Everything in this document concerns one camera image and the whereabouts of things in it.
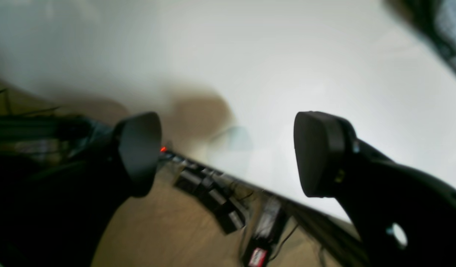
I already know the grey t-shirt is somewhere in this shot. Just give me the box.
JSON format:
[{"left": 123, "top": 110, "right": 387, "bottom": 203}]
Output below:
[{"left": 385, "top": 0, "right": 456, "bottom": 75}]

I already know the white power strip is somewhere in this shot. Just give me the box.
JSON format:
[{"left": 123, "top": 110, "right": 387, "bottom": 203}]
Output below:
[{"left": 160, "top": 146, "right": 248, "bottom": 234}]

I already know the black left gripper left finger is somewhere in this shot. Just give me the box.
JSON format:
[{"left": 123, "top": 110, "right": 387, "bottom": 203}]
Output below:
[{"left": 0, "top": 112, "right": 162, "bottom": 267}]

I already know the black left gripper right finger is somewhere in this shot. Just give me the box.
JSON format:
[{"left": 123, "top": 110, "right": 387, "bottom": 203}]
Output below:
[{"left": 294, "top": 111, "right": 456, "bottom": 267}]

